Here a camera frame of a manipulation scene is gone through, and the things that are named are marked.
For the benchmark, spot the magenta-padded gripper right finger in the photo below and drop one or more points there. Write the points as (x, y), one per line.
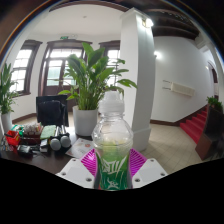
(150, 171)

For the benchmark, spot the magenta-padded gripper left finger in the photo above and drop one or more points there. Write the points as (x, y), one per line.
(75, 171)

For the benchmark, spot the clear green-labelled drink bottle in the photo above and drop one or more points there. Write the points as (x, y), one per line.
(112, 146)

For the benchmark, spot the white printed paper leaflet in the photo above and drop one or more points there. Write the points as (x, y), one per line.
(78, 148)

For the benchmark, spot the grey-headed handheld microphone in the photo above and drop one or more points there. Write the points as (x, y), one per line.
(55, 143)
(65, 140)

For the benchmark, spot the green cloth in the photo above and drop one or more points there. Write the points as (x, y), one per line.
(47, 132)

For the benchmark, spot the small black device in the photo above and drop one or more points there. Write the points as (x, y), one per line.
(24, 150)

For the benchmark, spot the brown basket of snacks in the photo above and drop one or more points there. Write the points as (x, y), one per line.
(31, 130)

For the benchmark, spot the red carpeted staircase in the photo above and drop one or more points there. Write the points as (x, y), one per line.
(195, 126)

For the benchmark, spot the red box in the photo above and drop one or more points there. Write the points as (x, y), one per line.
(12, 138)

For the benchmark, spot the leafy plant in white pot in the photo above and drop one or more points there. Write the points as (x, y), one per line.
(88, 83)
(6, 93)

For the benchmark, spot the small potted plant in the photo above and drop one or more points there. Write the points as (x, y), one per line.
(215, 103)

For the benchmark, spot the dark wooden framed window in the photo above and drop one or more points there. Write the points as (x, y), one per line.
(111, 56)
(23, 66)

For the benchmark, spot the dark wooden stair post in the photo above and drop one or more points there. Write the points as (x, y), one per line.
(211, 133)

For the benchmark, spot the white wall radiator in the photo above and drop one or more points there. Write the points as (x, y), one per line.
(181, 89)

